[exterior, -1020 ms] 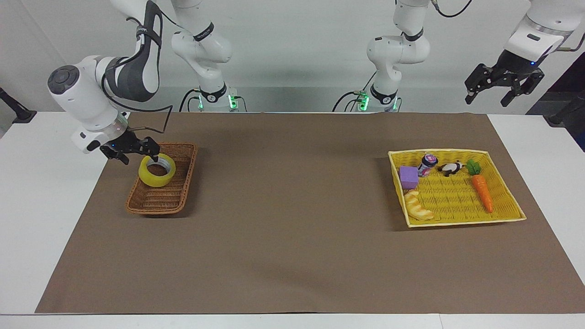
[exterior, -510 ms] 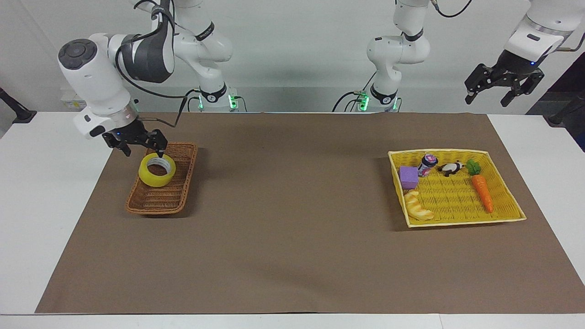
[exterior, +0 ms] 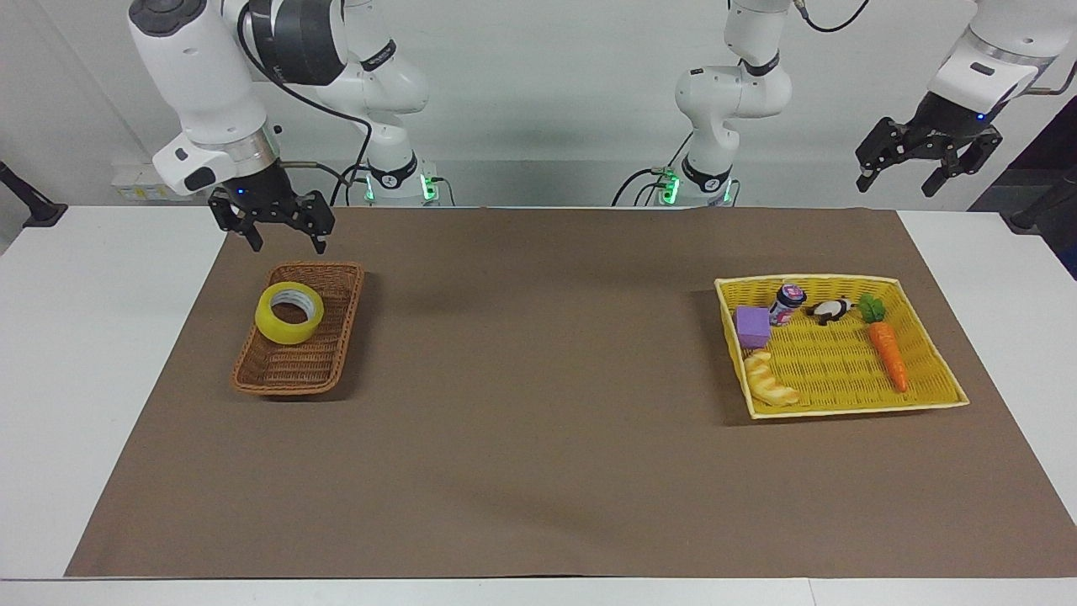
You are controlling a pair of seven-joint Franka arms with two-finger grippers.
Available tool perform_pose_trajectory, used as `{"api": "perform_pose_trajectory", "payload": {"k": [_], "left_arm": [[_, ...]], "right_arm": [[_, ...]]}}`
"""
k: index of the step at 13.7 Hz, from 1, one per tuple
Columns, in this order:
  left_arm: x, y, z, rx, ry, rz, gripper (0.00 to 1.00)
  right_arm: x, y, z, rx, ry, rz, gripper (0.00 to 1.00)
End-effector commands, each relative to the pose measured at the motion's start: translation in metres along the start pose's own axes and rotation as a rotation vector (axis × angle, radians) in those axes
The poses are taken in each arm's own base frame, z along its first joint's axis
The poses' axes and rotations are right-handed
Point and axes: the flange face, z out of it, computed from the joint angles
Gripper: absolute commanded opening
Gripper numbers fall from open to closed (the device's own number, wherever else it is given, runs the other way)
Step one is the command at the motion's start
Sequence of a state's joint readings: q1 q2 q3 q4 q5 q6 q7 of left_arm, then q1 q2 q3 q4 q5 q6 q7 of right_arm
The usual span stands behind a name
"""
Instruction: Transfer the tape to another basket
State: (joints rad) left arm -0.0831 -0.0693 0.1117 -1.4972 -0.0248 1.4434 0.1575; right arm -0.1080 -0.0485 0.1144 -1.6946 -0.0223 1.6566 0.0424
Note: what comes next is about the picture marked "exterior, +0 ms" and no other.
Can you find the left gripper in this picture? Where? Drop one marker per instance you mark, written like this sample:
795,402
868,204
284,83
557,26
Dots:
951,126

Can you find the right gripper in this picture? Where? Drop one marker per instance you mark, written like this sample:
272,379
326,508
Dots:
261,194

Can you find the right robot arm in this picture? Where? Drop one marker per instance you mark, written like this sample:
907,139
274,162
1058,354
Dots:
202,80

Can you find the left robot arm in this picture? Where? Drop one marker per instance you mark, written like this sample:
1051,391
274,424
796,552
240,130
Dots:
724,97

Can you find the yellow tape roll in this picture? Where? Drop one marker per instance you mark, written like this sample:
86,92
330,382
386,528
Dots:
269,324

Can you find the brown wicker basket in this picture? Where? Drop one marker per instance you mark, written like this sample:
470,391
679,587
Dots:
294,366

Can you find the yellow woven basket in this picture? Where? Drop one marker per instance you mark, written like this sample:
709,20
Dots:
841,370

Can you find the black stand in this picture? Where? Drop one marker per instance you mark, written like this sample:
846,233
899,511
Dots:
1039,210
38,210

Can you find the black and white panda toy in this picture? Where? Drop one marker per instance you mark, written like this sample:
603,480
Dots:
829,311

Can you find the orange toy carrot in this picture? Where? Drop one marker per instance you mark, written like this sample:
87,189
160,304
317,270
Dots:
888,353

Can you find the small white bottle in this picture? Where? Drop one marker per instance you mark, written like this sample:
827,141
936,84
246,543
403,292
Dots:
787,305

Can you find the purple cube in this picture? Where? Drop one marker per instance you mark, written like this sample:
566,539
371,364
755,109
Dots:
753,326

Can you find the toy bread loaf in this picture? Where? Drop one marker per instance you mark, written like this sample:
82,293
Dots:
770,383

